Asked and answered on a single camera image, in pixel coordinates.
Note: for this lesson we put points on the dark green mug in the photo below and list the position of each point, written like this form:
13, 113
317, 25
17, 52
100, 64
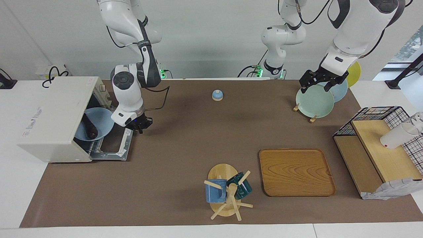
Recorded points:
244, 190

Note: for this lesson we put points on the brown table mat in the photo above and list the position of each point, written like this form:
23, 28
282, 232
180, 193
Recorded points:
198, 148

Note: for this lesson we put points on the beige toaster oven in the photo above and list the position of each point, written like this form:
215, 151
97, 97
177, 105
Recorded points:
49, 122

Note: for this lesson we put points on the yellow racked plate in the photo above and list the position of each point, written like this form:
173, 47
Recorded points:
354, 74

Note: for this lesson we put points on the wooden stepped shelf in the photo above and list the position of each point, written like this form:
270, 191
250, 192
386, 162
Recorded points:
383, 158

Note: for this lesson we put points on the white cup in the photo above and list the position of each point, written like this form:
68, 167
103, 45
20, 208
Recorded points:
396, 137

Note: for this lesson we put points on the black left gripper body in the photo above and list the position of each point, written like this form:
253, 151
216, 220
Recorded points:
327, 77

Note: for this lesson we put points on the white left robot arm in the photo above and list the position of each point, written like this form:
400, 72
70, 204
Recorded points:
353, 33

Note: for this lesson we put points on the white power strip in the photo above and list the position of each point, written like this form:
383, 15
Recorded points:
43, 71

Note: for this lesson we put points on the clear glass cup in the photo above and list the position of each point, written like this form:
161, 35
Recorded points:
419, 118

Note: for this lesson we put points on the pale green racked plate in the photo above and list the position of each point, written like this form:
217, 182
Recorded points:
314, 102

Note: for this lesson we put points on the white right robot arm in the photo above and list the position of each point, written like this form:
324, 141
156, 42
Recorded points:
127, 96

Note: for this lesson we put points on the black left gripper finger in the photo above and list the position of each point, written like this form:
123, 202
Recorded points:
333, 84
306, 81

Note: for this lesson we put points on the light blue racked plate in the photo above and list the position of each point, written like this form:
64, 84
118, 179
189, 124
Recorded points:
340, 92

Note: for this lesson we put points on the dark purple eggplant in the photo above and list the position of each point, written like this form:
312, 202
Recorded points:
91, 129

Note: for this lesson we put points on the blue mug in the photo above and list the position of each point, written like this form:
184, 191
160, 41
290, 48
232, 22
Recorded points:
213, 193

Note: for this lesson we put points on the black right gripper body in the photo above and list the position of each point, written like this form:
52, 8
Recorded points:
138, 122

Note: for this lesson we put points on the wooden plate rack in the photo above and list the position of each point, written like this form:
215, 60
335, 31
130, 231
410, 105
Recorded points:
312, 119

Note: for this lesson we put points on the wooden serving tray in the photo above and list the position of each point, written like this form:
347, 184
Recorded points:
295, 172

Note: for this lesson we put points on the black table clamp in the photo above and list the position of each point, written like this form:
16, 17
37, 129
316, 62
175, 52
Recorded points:
6, 82

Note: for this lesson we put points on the grey white marbled cloth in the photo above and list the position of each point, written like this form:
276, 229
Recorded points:
393, 190

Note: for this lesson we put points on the wooden mug tree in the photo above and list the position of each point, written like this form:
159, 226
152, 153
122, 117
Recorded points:
222, 172

